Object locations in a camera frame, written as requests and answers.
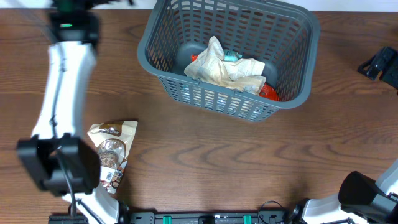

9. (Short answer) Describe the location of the grey plastic basket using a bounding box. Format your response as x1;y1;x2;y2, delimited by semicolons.
137;0;320;111

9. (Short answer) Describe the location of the orange cracker package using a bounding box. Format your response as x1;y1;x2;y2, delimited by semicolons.
190;53;279;102

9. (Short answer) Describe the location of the light blue wipes packet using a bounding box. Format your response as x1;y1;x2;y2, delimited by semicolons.
223;49;243;62

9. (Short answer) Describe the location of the multicolour tissue pack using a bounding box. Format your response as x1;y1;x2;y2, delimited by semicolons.
180;84;277;121

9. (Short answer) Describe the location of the beige pouch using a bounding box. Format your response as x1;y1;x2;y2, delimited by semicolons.
220;58;266;95
184;36;229;85

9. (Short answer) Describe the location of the brown snack pouch with window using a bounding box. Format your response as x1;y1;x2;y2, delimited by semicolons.
87;121;138;194

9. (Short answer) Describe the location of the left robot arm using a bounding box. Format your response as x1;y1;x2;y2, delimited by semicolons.
17;0;130;223

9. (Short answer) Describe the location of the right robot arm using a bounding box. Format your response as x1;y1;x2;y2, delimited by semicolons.
284;47;397;224

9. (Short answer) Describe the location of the right black cable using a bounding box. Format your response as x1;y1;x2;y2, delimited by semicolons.
259;198;292;215

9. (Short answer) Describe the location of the black cable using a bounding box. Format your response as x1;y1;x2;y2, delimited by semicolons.
259;198;292;215
49;46;103;224

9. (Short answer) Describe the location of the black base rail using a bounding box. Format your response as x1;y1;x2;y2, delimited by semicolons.
48;210;293;224

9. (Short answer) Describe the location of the left black cable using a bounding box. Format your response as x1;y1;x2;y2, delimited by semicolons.
49;46;103;224

